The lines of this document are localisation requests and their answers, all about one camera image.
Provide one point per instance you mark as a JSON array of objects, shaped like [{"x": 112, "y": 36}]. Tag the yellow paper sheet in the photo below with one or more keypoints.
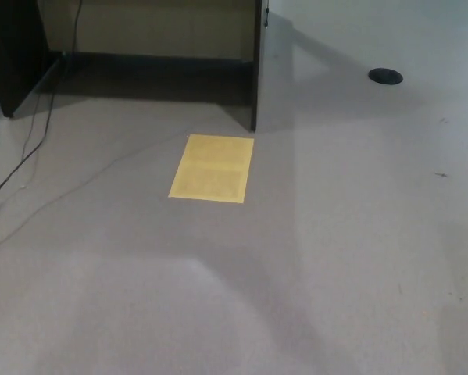
[{"x": 212, "y": 168}]

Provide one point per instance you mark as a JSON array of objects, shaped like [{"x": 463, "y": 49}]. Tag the black round floor disc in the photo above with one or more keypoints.
[{"x": 386, "y": 75}]

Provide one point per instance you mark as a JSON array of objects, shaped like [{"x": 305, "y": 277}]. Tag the dark wooden desk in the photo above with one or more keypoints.
[{"x": 15, "y": 58}]

